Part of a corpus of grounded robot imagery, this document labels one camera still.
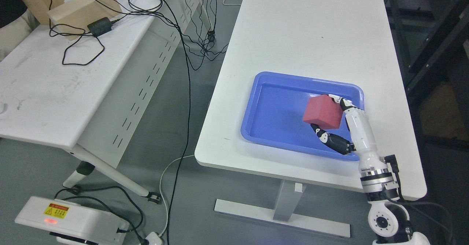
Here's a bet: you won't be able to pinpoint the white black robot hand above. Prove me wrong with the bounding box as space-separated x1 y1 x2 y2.
310 94 389 177

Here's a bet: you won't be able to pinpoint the pink foam block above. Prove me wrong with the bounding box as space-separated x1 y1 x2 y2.
303 94 343 129

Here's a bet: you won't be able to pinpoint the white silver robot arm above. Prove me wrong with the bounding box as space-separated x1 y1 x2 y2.
361 155 430 245

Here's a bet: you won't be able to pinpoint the blue plastic tray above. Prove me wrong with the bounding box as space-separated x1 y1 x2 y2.
240 71 365 161

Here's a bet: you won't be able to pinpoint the black metal shelf right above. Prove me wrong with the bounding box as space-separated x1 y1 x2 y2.
384 0 468 151

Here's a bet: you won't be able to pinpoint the wooden block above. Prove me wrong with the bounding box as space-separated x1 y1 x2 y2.
47 0 122 40

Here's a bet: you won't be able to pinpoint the white standing desk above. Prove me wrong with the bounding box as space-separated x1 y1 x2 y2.
195 0 428 238

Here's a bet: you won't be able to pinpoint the white power strip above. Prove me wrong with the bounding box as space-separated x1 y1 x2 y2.
140 232 163 245

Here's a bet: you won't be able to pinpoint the white folding table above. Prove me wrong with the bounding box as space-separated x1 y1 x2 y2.
1 0 201 202

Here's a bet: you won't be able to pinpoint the black power adapter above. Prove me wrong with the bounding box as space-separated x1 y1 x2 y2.
87 17 113 37

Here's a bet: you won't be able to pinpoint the white black floor device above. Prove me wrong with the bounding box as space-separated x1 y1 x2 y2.
15 196 130 245

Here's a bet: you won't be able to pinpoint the person leg beige trousers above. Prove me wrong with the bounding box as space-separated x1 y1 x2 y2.
0 9 40 61

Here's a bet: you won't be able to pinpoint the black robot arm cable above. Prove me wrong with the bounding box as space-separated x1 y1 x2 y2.
385 197 455 245

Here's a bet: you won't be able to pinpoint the black floor cable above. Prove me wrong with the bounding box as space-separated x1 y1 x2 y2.
125 0 229 245

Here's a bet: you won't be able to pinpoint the white power cord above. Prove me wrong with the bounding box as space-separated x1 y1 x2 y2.
159 154 196 238

